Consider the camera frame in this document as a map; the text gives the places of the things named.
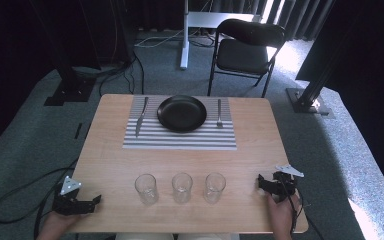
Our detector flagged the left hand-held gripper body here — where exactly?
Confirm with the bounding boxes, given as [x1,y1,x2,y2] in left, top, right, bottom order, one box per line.
[52,175,94,216]

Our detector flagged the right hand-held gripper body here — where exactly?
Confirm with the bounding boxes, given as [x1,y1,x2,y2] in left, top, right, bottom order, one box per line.
[270,163,305,204]

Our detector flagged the person's left hand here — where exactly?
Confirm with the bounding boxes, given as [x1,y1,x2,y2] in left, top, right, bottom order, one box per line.
[35,211,83,240]

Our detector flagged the person's right hand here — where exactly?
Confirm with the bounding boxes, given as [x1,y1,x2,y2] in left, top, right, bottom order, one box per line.
[266,190,302,240]

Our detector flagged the clear drinking glass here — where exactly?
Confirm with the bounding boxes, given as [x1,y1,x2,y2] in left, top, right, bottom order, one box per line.
[203,171,227,205]
[171,171,194,205]
[134,173,159,206]

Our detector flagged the silver fork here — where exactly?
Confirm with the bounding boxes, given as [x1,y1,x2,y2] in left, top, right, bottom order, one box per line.
[216,98,224,129]

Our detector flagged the black metal stand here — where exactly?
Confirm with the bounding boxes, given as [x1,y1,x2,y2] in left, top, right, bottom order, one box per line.
[285,0,336,120]
[29,0,98,107]

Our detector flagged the silver table knife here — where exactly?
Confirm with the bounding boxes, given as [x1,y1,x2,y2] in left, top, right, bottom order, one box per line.
[134,96,150,139]

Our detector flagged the grey striped placemat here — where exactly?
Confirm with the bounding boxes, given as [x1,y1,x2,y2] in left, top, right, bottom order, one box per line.
[122,95,238,151]

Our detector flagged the black plate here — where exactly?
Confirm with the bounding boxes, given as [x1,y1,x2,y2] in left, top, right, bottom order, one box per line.
[156,94,208,134]

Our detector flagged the black folding chair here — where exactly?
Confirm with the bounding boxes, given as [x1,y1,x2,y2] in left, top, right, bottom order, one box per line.
[207,18,287,99]

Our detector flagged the dark curtain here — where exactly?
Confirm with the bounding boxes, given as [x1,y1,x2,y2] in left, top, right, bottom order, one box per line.
[209,0,335,42]

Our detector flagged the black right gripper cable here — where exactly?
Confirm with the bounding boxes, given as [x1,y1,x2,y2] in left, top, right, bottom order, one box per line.
[278,174,326,240]

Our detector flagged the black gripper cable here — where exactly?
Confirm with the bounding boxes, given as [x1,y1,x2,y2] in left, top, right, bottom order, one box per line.
[0,159,80,240]
[278,174,326,240]

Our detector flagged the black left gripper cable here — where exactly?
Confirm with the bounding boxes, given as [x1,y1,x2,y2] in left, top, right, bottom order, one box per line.
[0,159,80,240]

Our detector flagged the black floor cables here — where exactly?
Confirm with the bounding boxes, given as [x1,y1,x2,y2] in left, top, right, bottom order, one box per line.
[97,48,146,98]

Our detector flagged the white desk frame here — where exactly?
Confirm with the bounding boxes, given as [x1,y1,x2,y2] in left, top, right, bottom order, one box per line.
[178,0,265,71]

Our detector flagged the white floor cable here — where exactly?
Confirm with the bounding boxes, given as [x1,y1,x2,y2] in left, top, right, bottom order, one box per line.
[133,28,185,49]

